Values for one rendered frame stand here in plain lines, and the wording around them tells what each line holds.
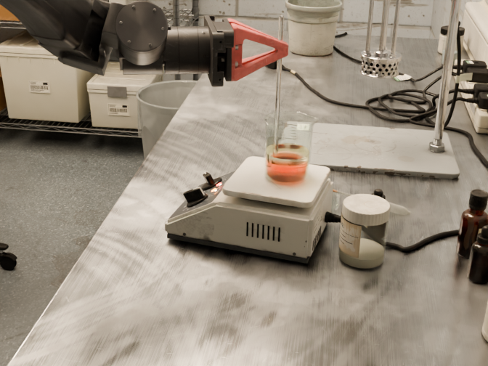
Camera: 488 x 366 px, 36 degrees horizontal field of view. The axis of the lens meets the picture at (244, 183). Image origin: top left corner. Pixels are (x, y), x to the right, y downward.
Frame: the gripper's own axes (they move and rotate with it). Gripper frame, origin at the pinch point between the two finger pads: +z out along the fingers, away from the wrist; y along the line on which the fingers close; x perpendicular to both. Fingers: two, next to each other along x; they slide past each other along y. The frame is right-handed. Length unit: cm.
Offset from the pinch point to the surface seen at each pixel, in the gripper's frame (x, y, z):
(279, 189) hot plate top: 16.8, -5.2, -0.5
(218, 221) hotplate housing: 21.2, -4.6, -8.0
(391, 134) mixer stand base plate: 24.4, 32.1, 27.8
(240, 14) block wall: 46, 236, 30
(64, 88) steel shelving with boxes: 72, 216, -46
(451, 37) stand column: 4.5, 23.4, 32.7
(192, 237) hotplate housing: 24.3, -2.9, -11.3
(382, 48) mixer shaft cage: 7.0, 26.8, 22.5
